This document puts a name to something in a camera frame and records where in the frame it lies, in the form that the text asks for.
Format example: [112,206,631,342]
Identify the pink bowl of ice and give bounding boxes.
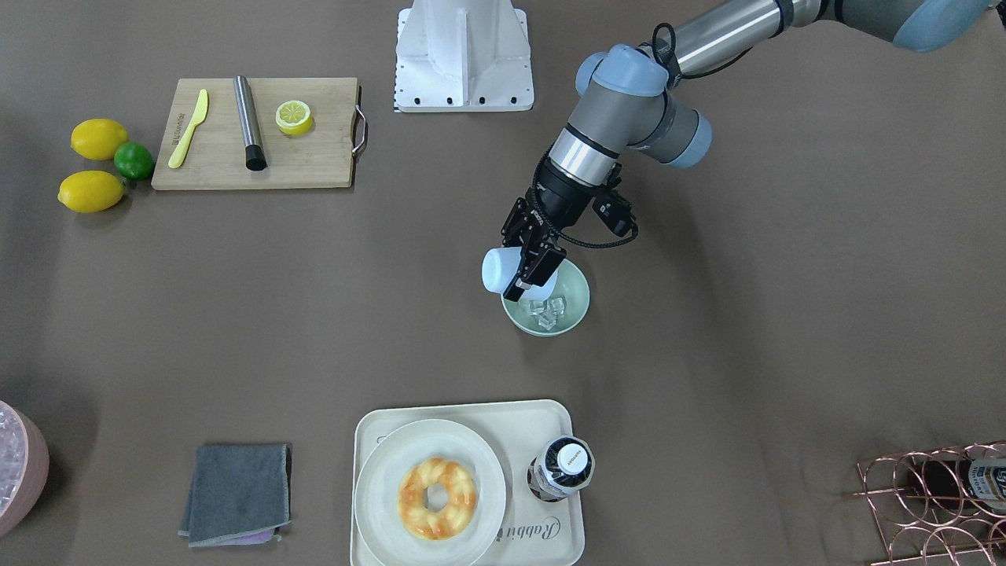
[1,402,50,536]

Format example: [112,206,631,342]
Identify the dark drink bottle on tray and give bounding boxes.
[526,435,594,502]

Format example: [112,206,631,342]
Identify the dark bottle in rack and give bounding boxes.
[917,458,1005,516]

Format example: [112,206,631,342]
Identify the green lime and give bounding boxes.
[112,141,156,182]

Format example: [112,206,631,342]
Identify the whole yellow lemon upper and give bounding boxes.
[71,118,130,161]

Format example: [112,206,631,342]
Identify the bamboo cutting board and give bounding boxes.
[151,78,365,191]

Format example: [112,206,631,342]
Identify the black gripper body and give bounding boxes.
[501,156,638,251]

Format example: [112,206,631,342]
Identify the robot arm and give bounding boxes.
[482,1,1004,302]

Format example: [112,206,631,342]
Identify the steel muddler black tip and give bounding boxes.
[233,75,267,171]

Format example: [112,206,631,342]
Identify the ice cubes in green bowl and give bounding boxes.
[528,295,567,331]

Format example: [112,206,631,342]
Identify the half lemon slice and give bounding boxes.
[274,100,315,136]

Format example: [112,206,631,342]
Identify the white round plate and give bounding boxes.
[354,419,508,565]

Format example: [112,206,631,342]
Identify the light blue cup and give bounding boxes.
[482,247,558,302]

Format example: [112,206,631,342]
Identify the copper wire bottle rack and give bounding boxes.
[855,440,1004,565]

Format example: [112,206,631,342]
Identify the glazed twisted donut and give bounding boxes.
[396,458,478,541]

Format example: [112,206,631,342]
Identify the pale green bowl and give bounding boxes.
[500,260,590,337]

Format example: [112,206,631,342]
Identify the whole yellow lemon lower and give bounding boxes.
[57,171,126,214]

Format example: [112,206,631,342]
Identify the yellow plastic knife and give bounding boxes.
[167,89,209,169]

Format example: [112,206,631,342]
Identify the whole yellow lemon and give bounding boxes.
[71,118,130,161]
[57,171,126,214]

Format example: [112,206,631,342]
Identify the cream serving tray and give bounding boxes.
[350,400,586,565]

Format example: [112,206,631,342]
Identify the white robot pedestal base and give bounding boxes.
[393,1,535,112]

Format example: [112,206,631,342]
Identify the grey folded cloth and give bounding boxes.
[178,443,291,548]

